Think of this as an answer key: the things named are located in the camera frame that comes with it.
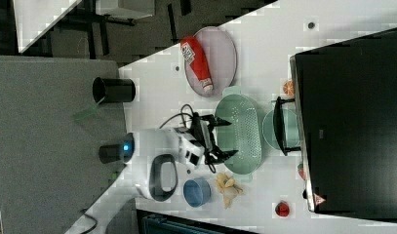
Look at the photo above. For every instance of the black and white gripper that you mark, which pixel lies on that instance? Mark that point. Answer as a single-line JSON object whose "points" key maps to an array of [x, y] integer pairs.
{"points": [[194, 142]]}

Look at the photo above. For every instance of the green plastic strainer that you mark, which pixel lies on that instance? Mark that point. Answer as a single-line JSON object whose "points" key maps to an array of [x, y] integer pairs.
{"points": [[242, 134]]}

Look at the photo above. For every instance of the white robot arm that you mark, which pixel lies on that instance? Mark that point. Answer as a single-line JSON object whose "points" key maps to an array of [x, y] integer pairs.
{"points": [[146, 152]]}

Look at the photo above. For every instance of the yellow banana toy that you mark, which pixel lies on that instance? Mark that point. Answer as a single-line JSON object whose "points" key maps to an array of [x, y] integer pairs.
{"points": [[227, 187]]}

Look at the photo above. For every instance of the blue cup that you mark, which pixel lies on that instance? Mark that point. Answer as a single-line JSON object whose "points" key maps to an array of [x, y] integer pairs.
{"points": [[197, 192]]}

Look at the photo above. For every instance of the grey round plate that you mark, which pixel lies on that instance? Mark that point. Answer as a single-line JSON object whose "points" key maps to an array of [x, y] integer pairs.
{"points": [[222, 60]]}

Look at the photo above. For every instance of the green mug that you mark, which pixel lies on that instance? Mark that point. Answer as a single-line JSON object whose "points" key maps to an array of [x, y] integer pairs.
{"points": [[290, 122]]}

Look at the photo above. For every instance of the red ketchup bottle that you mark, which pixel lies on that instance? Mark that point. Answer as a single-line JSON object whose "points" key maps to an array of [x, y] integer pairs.
{"points": [[194, 55]]}

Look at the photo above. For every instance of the orange slice toy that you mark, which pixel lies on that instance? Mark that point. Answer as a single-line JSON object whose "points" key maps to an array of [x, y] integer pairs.
{"points": [[288, 88]]}

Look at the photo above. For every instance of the strawberry toy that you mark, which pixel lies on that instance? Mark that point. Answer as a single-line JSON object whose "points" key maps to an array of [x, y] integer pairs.
{"points": [[301, 171]]}

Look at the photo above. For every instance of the red round toy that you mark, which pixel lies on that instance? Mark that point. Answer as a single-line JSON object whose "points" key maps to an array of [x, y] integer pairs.
{"points": [[282, 209]]}

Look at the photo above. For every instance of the black cylinder container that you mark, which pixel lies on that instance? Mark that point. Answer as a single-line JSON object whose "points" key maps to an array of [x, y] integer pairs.
{"points": [[111, 153]]}

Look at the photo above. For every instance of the green spatula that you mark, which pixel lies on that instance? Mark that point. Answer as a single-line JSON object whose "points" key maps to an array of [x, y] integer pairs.
{"points": [[81, 115]]}

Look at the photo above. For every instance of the black toaster oven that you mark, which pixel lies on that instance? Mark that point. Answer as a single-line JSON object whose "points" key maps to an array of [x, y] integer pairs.
{"points": [[345, 98]]}

